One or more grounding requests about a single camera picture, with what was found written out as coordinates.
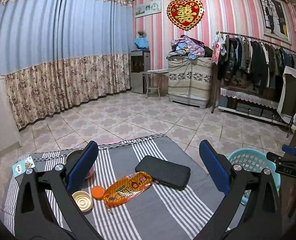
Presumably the white sideboard cabinet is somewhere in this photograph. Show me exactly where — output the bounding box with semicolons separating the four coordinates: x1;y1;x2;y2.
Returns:
0;76;21;157

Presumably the blue floral curtain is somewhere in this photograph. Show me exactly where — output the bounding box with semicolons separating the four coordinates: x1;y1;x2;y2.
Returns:
0;0;133;128

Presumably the cabinet with patterned cover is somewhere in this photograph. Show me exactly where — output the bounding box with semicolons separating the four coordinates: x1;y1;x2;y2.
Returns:
168;57;213;109

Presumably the framed wedding photo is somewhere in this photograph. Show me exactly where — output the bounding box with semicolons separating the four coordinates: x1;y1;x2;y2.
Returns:
258;0;292;45

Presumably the cream plastic lid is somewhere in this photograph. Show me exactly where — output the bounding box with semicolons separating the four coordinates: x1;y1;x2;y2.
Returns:
72;191;93;212

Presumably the small orange cap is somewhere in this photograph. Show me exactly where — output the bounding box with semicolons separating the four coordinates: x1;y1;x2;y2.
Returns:
90;186;105;200

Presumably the light blue trash basket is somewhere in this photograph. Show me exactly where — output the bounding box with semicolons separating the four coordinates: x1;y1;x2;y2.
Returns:
227;148;281;197

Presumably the pink metal mug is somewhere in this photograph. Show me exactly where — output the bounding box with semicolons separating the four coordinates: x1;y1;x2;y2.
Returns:
65;149;95;180

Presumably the grey striped table cloth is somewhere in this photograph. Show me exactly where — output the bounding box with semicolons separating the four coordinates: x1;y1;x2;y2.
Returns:
3;134;224;239

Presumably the black flat pouch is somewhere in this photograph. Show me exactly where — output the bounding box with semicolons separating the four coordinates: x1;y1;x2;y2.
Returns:
135;155;191;191

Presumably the dark board with white cloth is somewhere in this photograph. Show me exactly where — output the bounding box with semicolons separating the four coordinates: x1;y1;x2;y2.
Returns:
277;66;296;124

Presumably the low bench with lace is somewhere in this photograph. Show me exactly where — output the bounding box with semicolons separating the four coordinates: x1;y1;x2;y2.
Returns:
218;86;286;127

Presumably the pink hanging bag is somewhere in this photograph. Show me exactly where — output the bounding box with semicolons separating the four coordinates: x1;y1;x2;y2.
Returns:
211;41;221;64

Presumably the blue covered water bottle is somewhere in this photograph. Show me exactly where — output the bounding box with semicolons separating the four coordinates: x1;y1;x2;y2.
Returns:
134;30;149;50

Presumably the landscape wall picture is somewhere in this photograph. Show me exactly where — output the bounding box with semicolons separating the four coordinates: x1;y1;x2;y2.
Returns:
135;0;162;18

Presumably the pile of folded clothes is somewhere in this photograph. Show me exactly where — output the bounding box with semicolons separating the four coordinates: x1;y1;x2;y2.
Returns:
166;35;213;60

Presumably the grey water dispenser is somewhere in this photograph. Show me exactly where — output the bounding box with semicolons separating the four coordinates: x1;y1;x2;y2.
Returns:
130;50;151;94

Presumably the small metal folding table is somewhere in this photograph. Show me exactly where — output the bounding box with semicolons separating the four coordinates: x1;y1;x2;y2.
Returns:
141;69;169;99

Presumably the light blue tissue box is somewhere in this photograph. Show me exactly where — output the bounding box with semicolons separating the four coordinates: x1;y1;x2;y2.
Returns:
12;156;35;178

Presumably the red heart wall ornament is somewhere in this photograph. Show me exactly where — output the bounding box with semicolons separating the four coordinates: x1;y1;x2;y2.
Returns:
166;0;205;31

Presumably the clothes rack with garments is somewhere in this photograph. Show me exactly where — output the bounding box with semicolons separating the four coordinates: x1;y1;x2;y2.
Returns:
215;31;296;104

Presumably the orange snack wrapper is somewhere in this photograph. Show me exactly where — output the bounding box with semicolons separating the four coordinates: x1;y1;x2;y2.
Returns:
103;172;153;209

